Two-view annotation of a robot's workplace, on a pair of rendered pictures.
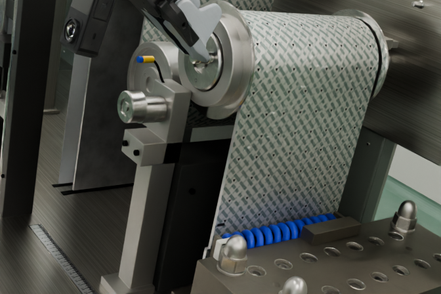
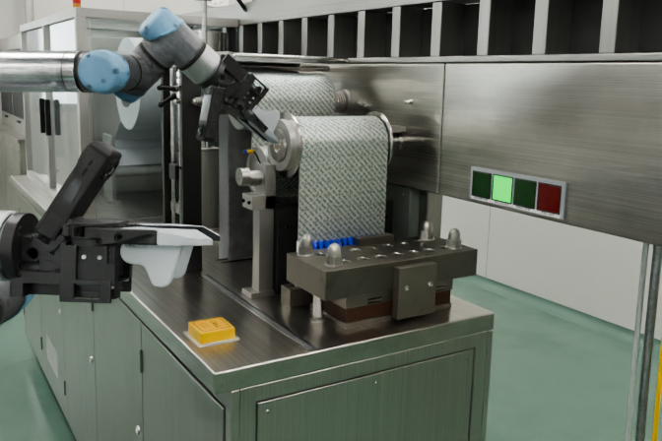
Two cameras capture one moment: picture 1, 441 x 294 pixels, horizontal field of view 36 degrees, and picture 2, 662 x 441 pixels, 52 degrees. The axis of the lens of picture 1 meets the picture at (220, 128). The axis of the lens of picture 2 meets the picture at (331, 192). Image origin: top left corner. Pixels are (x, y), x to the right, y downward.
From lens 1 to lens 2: 0.73 m
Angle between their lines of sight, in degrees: 13
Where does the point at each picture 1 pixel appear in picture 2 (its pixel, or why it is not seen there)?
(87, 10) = (206, 118)
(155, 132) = (259, 192)
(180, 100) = (269, 169)
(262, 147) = (319, 190)
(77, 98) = (224, 200)
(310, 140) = (352, 186)
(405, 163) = (549, 283)
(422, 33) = (415, 118)
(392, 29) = (401, 121)
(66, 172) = (224, 251)
